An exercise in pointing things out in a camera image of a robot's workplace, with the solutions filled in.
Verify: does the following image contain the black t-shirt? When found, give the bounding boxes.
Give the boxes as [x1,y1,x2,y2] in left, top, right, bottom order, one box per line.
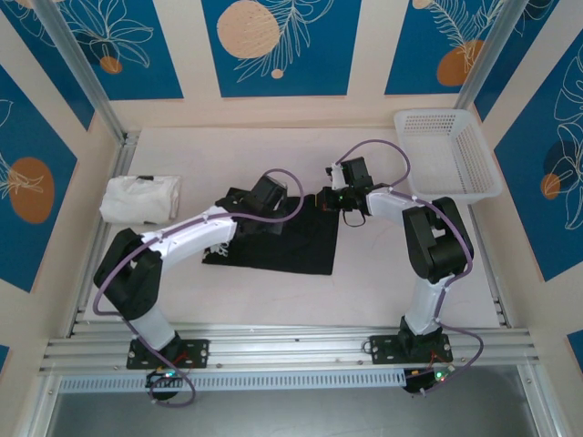
[201,186,341,277]

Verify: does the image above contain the folded white t-shirt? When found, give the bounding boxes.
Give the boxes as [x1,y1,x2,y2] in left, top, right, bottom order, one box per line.
[98,174,182,225]

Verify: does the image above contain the white perforated plastic basket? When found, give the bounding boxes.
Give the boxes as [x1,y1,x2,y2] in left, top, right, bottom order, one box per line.
[394,108,504,200]

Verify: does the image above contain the thin black wire loop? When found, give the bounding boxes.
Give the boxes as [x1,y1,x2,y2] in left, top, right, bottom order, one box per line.
[341,208,368,229]

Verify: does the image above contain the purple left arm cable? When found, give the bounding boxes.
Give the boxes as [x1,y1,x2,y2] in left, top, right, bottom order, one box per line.
[93,168,306,406]

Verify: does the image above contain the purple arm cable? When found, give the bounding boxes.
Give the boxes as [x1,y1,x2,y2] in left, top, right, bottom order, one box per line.
[93,168,306,406]
[335,138,486,396]

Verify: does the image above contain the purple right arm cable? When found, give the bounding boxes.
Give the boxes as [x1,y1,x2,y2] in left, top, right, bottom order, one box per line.
[335,138,486,396]

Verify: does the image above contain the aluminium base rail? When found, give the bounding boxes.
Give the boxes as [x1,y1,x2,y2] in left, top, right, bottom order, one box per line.
[38,322,534,377]

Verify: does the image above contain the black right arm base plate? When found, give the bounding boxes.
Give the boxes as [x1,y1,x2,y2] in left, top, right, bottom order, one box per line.
[368,334,455,365]

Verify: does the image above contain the aluminium frame post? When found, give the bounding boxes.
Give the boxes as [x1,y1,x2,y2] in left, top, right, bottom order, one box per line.
[32,0,128,145]
[457,0,523,110]

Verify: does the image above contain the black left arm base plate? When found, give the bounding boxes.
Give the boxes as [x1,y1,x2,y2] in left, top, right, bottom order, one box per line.
[126,339,210,370]

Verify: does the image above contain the white slotted cable duct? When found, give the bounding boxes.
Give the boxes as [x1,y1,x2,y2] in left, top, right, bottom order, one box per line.
[57,368,407,393]

